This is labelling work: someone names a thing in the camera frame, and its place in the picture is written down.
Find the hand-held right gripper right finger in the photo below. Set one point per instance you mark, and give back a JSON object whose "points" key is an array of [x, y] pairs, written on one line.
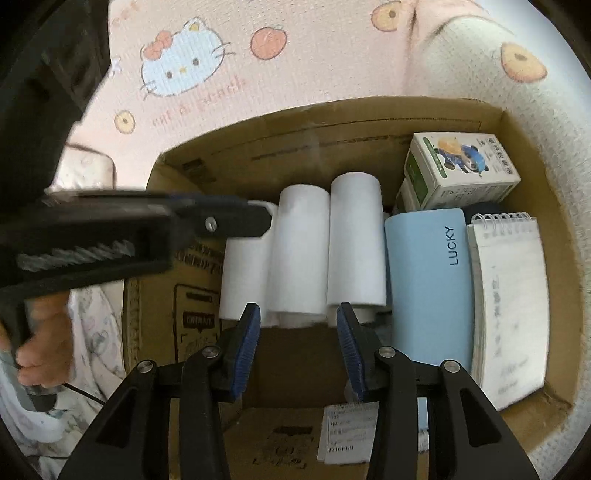
{"points": [[346, 350]]}

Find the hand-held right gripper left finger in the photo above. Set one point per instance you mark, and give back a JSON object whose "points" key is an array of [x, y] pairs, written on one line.
{"points": [[247, 350]]}

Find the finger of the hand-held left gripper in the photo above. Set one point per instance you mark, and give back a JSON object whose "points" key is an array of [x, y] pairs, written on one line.
{"points": [[231, 219]]}

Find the white paper roll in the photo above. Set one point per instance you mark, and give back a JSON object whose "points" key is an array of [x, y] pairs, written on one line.
{"points": [[298, 249], [355, 240], [244, 277]]}

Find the brown cardboard box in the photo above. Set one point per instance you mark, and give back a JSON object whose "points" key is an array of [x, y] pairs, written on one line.
{"points": [[323, 138]]}

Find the person's left hand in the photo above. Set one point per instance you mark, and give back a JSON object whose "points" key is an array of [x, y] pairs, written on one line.
{"points": [[48, 346]]}

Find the light blue pouch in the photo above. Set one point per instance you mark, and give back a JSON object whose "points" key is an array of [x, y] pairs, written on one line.
{"points": [[429, 295]]}

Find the white spiral notepad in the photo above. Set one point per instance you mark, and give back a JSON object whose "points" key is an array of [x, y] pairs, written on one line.
{"points": [[508, 300]]}

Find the pink printed blanket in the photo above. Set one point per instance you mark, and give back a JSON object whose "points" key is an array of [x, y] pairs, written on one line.
{"points": [[300, 60]]}

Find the green white cartoon carton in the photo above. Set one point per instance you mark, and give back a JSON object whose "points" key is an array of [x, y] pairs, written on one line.
{"points": [[457, 166]]}

